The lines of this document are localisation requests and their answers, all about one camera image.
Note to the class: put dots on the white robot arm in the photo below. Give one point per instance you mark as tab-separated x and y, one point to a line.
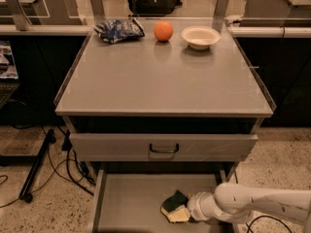
234	203

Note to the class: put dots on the grey drawer cabinet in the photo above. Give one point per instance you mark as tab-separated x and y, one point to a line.
148	87

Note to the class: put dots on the orange fruit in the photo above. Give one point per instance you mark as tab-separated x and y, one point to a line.
163	31

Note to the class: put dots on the green and yellow sponge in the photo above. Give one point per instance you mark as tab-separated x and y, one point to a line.
174	208

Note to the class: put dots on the black stand leg with wheels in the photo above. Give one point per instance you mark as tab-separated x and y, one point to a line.
25	194

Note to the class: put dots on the white bowl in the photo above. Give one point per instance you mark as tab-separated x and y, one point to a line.
200	37

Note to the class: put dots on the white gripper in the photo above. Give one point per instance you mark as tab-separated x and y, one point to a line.
195	207

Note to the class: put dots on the laptop at left edge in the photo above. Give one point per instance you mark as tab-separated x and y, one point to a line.
9	79

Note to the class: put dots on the blue chip bag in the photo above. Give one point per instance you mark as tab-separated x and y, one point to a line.
115	30

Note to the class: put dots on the closed grey top drawer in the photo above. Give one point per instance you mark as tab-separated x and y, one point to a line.
135	147

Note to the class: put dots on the clear acrylic barrier panel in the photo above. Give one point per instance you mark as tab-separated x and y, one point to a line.
23	15

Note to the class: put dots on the open grey middle drawer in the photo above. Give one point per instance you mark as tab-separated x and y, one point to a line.
128	196

